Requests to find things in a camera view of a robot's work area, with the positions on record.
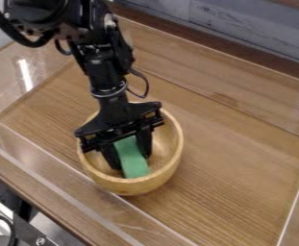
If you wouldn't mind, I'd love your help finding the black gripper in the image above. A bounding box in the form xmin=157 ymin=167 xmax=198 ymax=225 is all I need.
xmin=74 ymin=93 xmax=162 ymax=170

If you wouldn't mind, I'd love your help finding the green rectangular block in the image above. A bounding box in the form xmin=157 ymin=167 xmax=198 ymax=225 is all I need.
xmin=114 ymin=136 xmax=149 ymax=179

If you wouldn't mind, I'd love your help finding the brown wooden bowl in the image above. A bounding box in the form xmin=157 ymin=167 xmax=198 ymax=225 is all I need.
xmin=77 ymin=109 xmax=184 ymax=196

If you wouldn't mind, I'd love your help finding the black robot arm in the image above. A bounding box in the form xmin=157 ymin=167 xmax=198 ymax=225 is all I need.
xmin=2 ymin=0 xmax=162 ymax=169

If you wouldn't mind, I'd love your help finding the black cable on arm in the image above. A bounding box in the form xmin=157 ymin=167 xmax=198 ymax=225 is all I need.
xmin=124 ymin=66 xmax=149 ymax=100

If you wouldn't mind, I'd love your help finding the clear acrylic tray enclosure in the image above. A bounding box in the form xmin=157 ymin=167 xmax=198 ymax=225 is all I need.
xmin=0 ymin=15 xmax=299 ymax=246

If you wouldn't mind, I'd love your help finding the black metal bracket with bolt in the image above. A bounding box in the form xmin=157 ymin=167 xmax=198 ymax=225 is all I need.
xmin=13 ymin=213 xmax=58 ymax=246

